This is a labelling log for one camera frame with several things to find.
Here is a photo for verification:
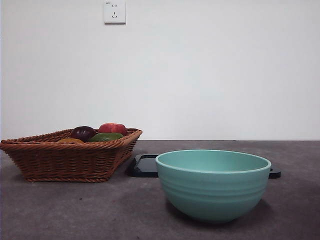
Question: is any teal ribbed bowl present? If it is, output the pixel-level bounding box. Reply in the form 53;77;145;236
155;149;272;224

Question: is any brown kiwi fruit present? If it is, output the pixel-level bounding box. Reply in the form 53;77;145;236
56;138;85;144

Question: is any black rectangular tray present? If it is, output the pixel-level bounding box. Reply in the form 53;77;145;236
128;154;281;180

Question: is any green avocado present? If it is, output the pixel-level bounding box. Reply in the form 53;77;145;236
88;132;125;143

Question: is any dark purple plum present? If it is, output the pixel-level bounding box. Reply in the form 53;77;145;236
70;125;97;143

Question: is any brown wicker basket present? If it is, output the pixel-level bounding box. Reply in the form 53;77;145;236
0;127;143;183

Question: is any white wall socket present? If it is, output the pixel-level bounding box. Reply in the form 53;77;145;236
104;0;127;25

